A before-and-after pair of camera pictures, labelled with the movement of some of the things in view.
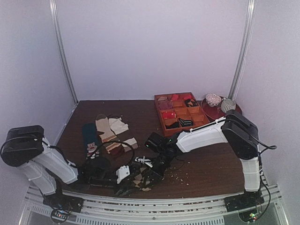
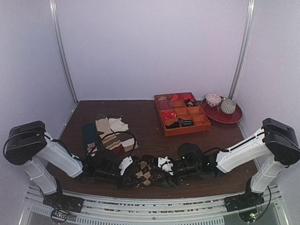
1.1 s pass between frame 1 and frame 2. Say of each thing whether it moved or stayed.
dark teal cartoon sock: stayed
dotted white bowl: stayed
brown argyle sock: moved
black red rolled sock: stayed
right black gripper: moved
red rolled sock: stayed
